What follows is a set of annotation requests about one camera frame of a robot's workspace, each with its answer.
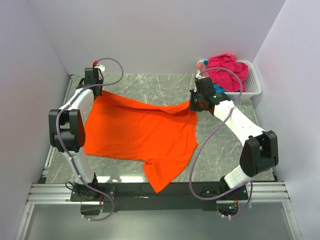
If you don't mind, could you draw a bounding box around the orange t shirt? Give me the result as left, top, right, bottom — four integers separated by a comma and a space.
84, 91, 198, 193

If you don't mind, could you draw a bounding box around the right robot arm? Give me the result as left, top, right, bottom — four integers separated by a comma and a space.
189, 77, 279, 200

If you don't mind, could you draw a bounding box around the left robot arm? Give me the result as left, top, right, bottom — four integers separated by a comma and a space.
48, 65, 105, 201

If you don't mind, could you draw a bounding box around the teal blue t shirt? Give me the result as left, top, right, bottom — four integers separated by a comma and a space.
203, 60, 226, 93

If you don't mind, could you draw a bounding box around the magenta t shirt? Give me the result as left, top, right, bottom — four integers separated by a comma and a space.
207, 54, 249, 92

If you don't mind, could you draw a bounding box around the light pink t shirt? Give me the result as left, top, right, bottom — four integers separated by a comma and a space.
195, 61, 207, 76

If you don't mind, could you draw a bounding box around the white plastic laundry basket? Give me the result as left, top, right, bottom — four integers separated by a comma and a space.
195, 60, 262, 101

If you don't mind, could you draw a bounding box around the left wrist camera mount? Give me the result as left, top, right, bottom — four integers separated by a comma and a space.
92, 60, 106, 76

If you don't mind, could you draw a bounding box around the right aluminium rail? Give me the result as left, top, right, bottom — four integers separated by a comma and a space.
216, 181, 291, 204

